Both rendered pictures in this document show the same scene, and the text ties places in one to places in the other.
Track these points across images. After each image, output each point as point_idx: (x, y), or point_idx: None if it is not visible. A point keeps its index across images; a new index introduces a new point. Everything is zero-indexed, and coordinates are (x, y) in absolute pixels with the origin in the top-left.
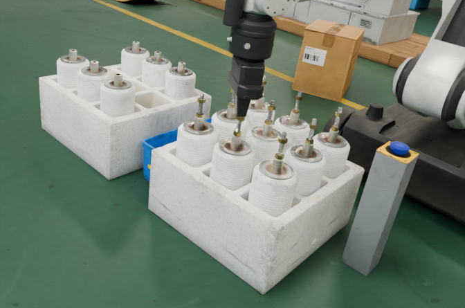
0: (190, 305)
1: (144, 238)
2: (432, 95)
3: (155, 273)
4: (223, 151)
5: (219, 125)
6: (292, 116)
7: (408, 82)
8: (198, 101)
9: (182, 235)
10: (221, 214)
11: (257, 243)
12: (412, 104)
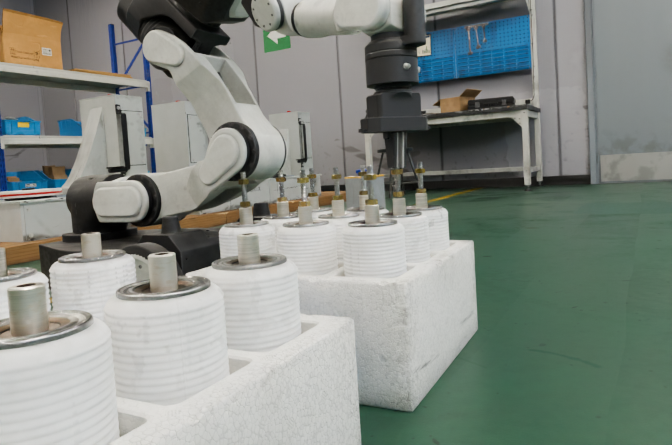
0: (544, 350)
1: (484, 396)
2: (277, 150)
3: (534, 374)
4: (420, 214)
5: (332, 231)
6: (287, 206)
7: (260, 145)
8: (374, 178)
9: (442, 377)
10: (455, 281)
11: (470, 275)
12: (262, 169)
